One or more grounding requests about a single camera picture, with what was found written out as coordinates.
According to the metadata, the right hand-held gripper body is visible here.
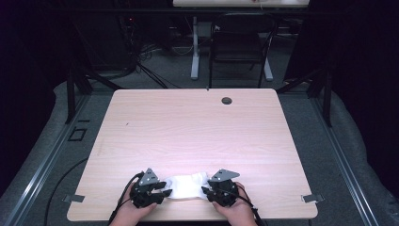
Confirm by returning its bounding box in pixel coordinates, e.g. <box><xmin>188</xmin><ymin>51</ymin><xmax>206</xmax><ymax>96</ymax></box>
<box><xmin>205</xmin><ymin>169</ymin><xmax>242</xmax><ymax>208</ymax></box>

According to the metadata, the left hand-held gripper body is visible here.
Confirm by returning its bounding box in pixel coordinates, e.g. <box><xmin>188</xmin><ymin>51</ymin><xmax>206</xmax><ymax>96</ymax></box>
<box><xmin>129</xmin><ymin>168</ymin><xmax>166</xmax><ymax>209</ymax></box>

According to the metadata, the person's left hand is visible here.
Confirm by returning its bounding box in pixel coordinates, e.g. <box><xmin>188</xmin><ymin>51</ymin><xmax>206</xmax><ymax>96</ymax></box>
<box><xmin>108</xmin><ymin>183</ymin><xmax>158</xmax><ymax>226</ymax></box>

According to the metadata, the person's right hand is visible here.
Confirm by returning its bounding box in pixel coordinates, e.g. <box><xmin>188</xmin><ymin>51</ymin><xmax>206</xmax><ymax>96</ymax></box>
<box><xmin>212</xmin><ymin>182</ymin><xmax>259</xmax><ymax>226</ymax></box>

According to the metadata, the black chair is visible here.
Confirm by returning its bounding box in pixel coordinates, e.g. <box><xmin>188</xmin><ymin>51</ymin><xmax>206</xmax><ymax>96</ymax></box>
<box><xmin>207</xmin><ymin>12</ymin><xmax>280</xmax><ymax>89</ymax></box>

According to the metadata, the white background desk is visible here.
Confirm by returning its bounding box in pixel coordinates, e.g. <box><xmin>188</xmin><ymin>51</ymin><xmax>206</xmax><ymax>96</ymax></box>
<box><xmin>172</xmin><ymin>0</ymin><xmax>310</xmax><ymax>82</ymax></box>

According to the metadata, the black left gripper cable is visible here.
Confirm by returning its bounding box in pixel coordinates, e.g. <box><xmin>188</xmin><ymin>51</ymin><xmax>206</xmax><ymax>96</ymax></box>
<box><xmin>107</xmin><ymin>171</ymin><xmax>145</xmax><ymax>225</ymax></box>

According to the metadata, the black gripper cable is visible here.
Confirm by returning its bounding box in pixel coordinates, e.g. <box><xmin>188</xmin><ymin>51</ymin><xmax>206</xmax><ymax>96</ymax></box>
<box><xmin>234</xmin><ymin>185</ymin><xmax>267</xmax><ymax>226</ymax></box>
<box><xmin>107</xmin><ymin>171</ymin><xmax>145</xmax><ymax>225</ymax></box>

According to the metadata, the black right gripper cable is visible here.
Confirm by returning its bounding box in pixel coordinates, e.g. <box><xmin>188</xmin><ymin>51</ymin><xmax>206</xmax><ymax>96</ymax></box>
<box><xmin>234</xmin><ymin>185</ymin><xmax>267</xmax><ymax>226</ymax></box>

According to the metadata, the black floor cable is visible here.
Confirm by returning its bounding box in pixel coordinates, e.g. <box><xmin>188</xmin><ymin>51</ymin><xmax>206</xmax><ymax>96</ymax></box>
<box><xmin>43</xmin><ymin>156</ymin><xmax>89</xmax><ymax>226</ymax></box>

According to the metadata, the aluminium floor rail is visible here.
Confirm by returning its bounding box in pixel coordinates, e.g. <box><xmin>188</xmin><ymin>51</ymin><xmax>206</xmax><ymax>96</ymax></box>
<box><xmin>309</xmin><ymin>93</ymin><xmax>380</xmax><ymax>226</ymax></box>
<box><xmin>3</xmin><ymin>93</ymin><xmax>92</xmax><ymax>226</ymax></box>

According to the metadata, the black metal frame stand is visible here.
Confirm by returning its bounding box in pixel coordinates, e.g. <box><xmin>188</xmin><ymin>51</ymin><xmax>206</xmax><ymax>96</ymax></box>
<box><xmin>64</xmin><ymin>60</ymin><xmax>125</xmax><ymax>125</ymax></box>
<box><xmin>276</xmin><ymin>64</ymin><xmax>334</xmax><ymax>128</ymax></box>

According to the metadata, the tangle of background cables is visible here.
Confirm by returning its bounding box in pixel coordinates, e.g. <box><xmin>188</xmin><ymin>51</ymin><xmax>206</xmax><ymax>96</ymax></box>
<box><xmin>117</xmin><ymin>13</ymin><xmax>182</xmax><ymax>89</ymax></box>

